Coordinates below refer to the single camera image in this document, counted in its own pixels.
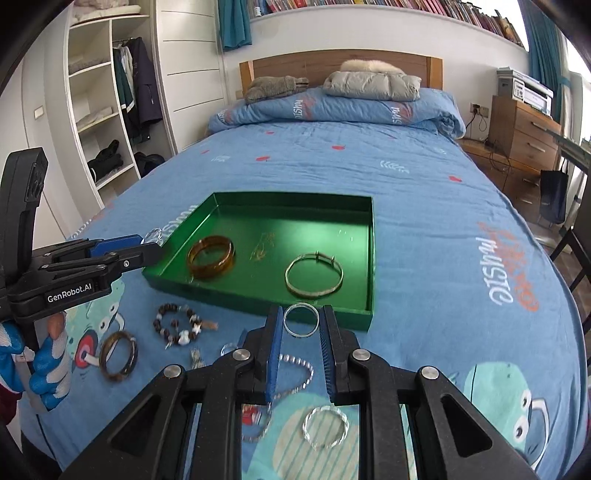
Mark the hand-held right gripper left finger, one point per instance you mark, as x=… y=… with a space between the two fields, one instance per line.
x=273 y=355

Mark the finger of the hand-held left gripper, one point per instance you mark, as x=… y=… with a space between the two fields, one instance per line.
x=136 y=258
x=115 y=244

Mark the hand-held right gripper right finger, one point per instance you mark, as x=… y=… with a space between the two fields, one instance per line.
x=328 y=355

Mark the thin silver bangle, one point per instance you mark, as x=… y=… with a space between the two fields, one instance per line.
x=284 y=319

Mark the light amber bangle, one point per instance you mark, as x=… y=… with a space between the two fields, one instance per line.
x=196 y=270

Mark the small silver charm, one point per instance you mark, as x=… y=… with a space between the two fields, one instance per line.
x=197 y=359

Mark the twisted silver bangle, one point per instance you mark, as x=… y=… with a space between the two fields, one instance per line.
x=305 y=429

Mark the silver adjustable bangle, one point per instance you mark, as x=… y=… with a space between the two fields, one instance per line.
x=285 y=276

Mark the dark amber bangle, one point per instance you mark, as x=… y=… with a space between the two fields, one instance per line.
x=104 y=364

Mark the green tray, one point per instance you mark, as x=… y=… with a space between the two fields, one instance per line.
x=295 y=221

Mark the person's left hand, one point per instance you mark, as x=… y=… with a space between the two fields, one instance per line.
x=51 y=369

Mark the black folded clothes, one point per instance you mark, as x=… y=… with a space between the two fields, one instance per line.
x=105 y=159

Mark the dark backpack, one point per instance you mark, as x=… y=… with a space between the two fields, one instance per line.
x=148 y=164

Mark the folded white clothes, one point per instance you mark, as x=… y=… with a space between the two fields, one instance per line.
x=94 y=117

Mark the green white hanging jacket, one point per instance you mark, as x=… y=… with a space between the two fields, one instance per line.
x=121 y=92

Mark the folded grey clothes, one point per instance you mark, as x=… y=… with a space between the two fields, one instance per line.
x=87 y=65

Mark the dark hanging jacket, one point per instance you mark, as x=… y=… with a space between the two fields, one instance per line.
x=145 y=87

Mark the blue printed bed sheet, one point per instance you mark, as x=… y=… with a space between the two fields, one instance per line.
x=415 y=207

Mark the folded white bedding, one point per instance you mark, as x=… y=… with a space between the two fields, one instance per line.
x=106 y=9

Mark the white wardrobe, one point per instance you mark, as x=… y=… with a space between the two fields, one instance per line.
x=194 y=55

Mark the grey plush garment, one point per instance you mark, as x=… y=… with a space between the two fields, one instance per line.
x=272 y=87

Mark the folded blue duvet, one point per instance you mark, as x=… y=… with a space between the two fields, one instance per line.
x=360 y=108

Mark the low wooden nightstand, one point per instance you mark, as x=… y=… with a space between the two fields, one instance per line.
x=512 y=184

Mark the wooden headboard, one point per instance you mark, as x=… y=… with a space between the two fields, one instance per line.
x=295 y=64

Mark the short teal curtain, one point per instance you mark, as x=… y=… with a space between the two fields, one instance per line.
x=233 y=23

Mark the grey chair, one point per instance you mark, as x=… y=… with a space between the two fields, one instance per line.
x=572 y=244

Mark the grey puffer jacket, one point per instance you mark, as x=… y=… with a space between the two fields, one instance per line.
x=369 y=85

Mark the dark tote bag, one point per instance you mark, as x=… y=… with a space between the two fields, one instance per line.
x=554 y=196

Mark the wooden dresser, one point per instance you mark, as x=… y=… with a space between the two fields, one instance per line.
x=526 y=134

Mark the glass desk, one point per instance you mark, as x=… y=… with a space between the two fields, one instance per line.
x=572 y=147

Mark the white printer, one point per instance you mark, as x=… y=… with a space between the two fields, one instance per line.
x=526 y=90

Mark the row of books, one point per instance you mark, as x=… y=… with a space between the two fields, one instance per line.
x=415 y=9

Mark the long teal curtain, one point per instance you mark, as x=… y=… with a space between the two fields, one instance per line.
x=545 y=55

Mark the white wall switch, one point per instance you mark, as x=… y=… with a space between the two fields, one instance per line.
x=39 y=112

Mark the wall socket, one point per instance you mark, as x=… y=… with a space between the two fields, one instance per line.
x=479 y=109

